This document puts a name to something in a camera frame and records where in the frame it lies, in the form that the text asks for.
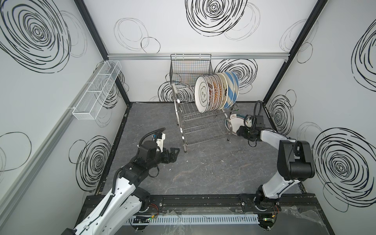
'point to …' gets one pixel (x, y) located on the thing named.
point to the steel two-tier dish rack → (196, 127)
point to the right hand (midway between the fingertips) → (240, 132)
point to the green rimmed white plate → (234, 122)
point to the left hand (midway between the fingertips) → (174, 149)
